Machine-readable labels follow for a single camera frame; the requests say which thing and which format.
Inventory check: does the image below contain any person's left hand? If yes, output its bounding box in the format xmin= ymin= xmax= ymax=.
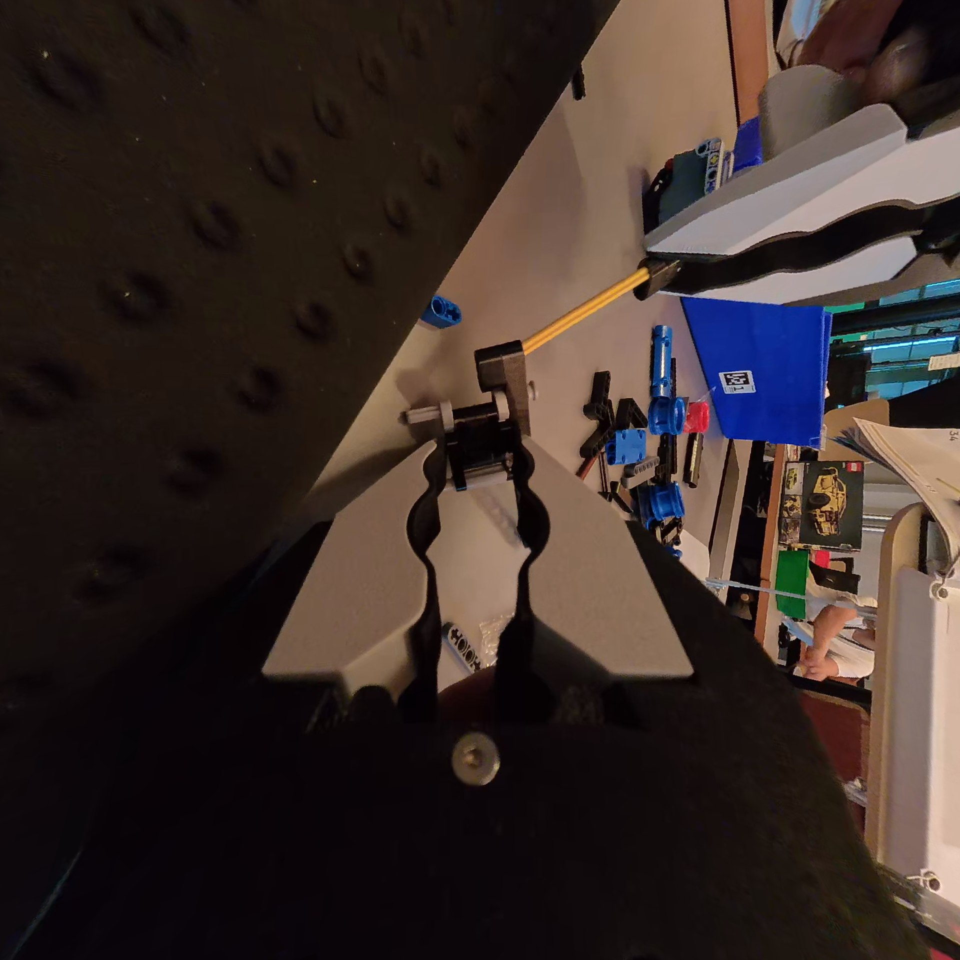
xmin=797 ymin=0 xmax=931 ymax=84

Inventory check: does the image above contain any yellow car set box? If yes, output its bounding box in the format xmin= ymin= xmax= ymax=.
xmin=780 ymin=459 xmax=865 ymax=552

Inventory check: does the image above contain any black and blue chassis assembly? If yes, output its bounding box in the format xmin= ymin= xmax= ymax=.
xmin=637 ymin=480 xmax=687 ymax=560

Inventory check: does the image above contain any green plastic object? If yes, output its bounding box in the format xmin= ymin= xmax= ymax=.
xmin=776 ymin=551 xmax=811 ymax=620

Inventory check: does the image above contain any instruction booklet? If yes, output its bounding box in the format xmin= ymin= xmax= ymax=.
xmin=832 ymin=416 xmax=960 ymax=564

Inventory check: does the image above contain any blue bin with square tag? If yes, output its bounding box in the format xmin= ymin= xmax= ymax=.
xmin=681 ymin=298 xmax=834 ymax=450

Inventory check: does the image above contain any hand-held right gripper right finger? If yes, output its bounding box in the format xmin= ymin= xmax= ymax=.
xmin=493 ymin=433 xmax=696 ymax=723

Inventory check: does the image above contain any grey motor block assembly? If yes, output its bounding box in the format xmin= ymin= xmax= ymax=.
xmin=643 ymin=138 xmax=732 ymax=235

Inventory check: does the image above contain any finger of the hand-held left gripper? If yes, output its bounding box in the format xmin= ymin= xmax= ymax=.
xmin=651 ymin=225 xmax=960 ymax=309
xmin=642 ymin=103 xmax=960 ymax=261

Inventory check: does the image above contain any dark red chair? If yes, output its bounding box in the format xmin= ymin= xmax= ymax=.
xmin=798 ymin=690 xmax=871 ymax=826

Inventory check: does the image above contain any black dimpled mat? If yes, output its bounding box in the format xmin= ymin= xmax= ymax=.
xmin=0 ymin=0 xmax=624 ymax=676

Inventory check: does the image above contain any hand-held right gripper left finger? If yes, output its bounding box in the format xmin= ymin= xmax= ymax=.
xmin=261 ymin=441 xmax=445 ymax=723

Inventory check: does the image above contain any short dark grey beam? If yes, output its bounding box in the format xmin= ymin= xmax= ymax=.
xmin=442 ymin=622 xmax=481 ymax=672

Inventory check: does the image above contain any blue long tube connector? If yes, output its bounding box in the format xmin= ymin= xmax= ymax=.
xmin=649 ymin=324 xmax=674 ymax=399

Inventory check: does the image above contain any white booklet stand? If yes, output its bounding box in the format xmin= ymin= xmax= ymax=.
xmin=705 ymin=502 xmax=960 ymax=924

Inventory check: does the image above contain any black frame with white pins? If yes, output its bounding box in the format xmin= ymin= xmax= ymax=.
xmin=405 ymin=378 xmax=537 ymax=492

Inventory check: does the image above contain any yellow toy axle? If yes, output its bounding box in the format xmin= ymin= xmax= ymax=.
xmin=522 ymin=268 xmax=654 ymax=355

